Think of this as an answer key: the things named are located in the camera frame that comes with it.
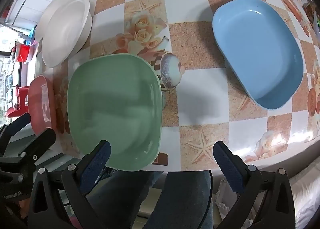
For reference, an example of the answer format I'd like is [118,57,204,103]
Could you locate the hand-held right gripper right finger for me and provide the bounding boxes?
[213,141,297,229]

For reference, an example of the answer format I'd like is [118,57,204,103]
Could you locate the person's leg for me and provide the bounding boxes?
[140,170,214,229]
[85,169,165,229]

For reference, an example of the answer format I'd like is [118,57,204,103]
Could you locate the person's right leg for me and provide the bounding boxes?
[140,170,214,229]

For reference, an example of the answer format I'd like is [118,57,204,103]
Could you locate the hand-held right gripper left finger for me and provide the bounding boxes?
[26,140,112,229]

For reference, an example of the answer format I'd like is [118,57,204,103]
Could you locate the white bowl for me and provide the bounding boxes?
[41,0,92,68]

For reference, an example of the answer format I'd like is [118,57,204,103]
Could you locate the pink plate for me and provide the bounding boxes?
[27,75,57,137]

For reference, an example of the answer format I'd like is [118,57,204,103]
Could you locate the red plastic stool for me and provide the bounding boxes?
[5,85,30,118]

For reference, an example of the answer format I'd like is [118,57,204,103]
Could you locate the person's left leg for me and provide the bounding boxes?
[85,169,165,229]

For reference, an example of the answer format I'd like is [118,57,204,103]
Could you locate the checkered printed tablecloth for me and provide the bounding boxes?
[32,0,320,172]

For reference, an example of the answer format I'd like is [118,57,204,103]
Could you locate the blue basin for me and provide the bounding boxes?
[26,28,38,45]

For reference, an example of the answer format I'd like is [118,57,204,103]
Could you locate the blue rectangular plate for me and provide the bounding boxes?
[212,0,304,110]

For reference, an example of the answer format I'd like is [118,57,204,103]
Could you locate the red bucket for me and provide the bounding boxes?
[11,43,34,63]

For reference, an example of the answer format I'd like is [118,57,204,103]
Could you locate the white plate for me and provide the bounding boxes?
[34,0,70,42]

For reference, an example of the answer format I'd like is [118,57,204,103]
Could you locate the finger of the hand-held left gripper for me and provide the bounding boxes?
[0,128,57,170]
[0,113,32,156]

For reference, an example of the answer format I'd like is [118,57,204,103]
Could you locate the green square plate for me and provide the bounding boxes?
[67,54,163,172]

